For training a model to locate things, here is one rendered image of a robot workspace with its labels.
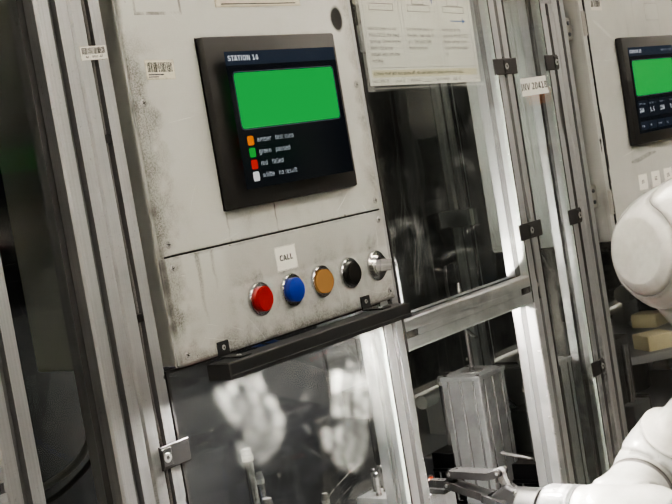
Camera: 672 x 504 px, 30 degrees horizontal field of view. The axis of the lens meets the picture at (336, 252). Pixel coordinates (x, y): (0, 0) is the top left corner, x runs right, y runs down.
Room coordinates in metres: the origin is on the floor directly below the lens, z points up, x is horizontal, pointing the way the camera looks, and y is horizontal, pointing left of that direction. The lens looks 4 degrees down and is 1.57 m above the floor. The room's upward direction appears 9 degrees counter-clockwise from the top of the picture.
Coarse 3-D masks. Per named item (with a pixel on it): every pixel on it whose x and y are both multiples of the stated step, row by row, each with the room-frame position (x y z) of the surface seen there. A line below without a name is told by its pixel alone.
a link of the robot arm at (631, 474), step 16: (624, 464) 1.78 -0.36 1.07; (640, 464) 1.78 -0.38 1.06; (608, 480) 1.75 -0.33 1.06; (624, 480) 1.74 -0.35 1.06; (640, 480) 1.73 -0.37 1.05; (656, 480) 1.75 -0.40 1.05; (576, 496) 1.76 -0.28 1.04; (592, 496) 1.73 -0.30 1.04; (608, 496) 1.72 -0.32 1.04; (624, 496) 1.71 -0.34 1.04; (640, 496) 1.70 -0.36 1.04; (656, 496) 1.69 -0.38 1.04
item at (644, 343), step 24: (624, 288) 2.32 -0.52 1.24; (624, 312) 2.31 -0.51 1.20; (648, 312) 2.39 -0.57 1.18; (624, 336) 2.30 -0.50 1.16; (648, 336) 2.38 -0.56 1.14; (624, 360) 2.28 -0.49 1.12; (648, 360) 2.37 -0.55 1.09; (624, 384) 2.27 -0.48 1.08; (648, 384) 2.35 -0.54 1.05; (624, 408) 2.26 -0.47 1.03; (648, 408) 2.34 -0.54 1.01
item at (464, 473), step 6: (456, 468) 1.92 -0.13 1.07; (462, 468) 1.91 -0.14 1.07; (468, 468) 1.90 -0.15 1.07; (474, 468) 1.90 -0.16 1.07; (480, 468) 1.89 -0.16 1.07; (504, 468) 1.86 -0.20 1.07; (450, 474) 1.90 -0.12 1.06; (456, 474) 1.89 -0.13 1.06; (462, 474) 1.89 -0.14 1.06; (468, 474) 1.88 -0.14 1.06; (474, 474) 1.87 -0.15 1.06; (480, 474) 1.87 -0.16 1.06; (486, 474) 1.86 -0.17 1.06; (492, 474) 1.85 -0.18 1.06; (498, 474) 1.85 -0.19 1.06; (480, 480) 1.87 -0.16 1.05; (486, 480) 1.86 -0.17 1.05
